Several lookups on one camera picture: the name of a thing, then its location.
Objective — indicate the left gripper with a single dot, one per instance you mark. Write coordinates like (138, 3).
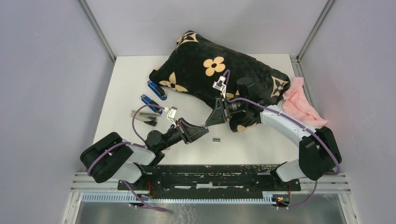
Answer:
(191, 132)

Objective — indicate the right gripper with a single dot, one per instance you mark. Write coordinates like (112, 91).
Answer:
(218, 115)

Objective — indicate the grey beige stapler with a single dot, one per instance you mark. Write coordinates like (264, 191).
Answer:
(149, 118)

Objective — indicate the blue stapler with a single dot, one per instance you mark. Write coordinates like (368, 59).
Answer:
(157, 90)
(154, 106)

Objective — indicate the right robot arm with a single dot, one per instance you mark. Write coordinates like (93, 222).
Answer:
(318, 153)

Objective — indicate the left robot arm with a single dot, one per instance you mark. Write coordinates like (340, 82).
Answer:
(114, 157)

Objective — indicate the black pillow with beige flowers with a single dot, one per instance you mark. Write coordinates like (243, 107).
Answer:
(196, 63)

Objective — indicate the pink cloth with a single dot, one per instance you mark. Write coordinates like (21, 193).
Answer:
(296, 105)

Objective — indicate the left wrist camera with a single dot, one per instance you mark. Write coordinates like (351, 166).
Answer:
(171, 113)

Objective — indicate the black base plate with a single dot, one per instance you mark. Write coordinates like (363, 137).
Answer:
(212, 181)

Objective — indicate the white cable duct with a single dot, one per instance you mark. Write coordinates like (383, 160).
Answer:
(128, 197)

